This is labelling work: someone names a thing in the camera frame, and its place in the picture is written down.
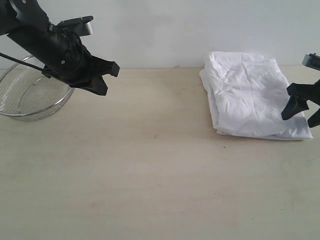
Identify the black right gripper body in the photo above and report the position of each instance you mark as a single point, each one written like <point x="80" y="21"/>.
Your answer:
<point x="314" y="120"/>

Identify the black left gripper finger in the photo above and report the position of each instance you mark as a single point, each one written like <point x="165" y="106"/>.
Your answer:
<point x="100" y="67"/>
<point x="95" y="85"/>

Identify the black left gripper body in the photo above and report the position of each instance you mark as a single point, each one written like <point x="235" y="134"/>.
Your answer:
<point x="74" y="66"/>

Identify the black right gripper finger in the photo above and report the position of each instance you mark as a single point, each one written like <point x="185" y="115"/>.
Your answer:
<point x="294" y="106"/>
<point x="300" y="90"/>

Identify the white t-shirt red print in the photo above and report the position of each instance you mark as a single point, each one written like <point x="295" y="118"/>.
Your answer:
<point x="247" y="93"/>

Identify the metal wire mesh basket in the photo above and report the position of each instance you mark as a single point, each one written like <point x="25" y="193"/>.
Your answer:
<point x="27" y="95"/>

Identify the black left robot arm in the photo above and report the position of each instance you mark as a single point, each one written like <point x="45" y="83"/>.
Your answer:
<point x="57" y="46"/>

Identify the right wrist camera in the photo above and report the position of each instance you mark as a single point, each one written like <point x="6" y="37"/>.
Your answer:
<point x="311" y="60"/>

